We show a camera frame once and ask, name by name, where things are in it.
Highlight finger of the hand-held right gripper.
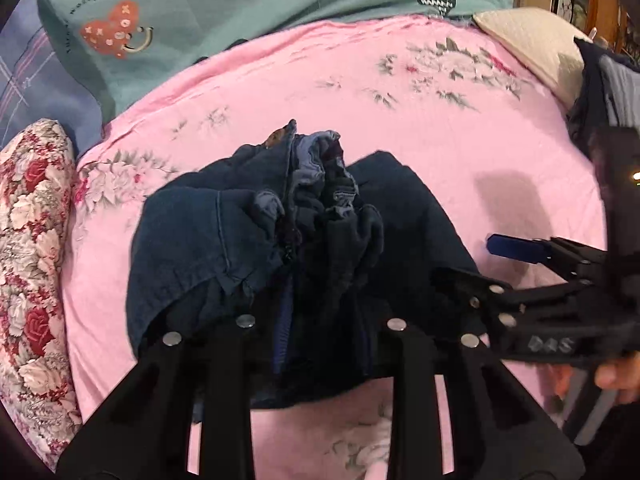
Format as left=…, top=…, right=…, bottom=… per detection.
left=487, top=233, right=609, bottom=282
left=432, top=267, right=603, bottom=332

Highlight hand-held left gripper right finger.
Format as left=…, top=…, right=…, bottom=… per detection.
left=387, top=317, right=586, bottom=480

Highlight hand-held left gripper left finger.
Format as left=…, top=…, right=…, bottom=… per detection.
left=55, top=280, right=296, bottom=480

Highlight dark blue pants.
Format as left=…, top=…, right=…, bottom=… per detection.
left=127, top=119, right=493, bottom=411

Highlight person's right hand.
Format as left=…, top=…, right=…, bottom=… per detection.
left=550, top=352, right=640, bottom=407

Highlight pink floral bedsheet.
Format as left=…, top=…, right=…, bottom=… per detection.
left=59, top=14, right=613, bottom=480

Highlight pile of dark clothes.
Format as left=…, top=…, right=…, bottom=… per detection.
left=566, top=36, right=640, bottom=163

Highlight cream textured pillow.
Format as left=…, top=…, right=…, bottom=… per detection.
left=472, top=8, right=590, bottom=111

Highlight red and white floral quilt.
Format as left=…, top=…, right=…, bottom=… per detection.
left=0, top=118, right=83, bottom=473

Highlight blue plaid pillow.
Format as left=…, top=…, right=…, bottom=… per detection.
left=0, top=0, right=108, bottom=153

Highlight teal heart print pillow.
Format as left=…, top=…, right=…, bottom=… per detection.
left=37, top=0, right=517, bottom=126

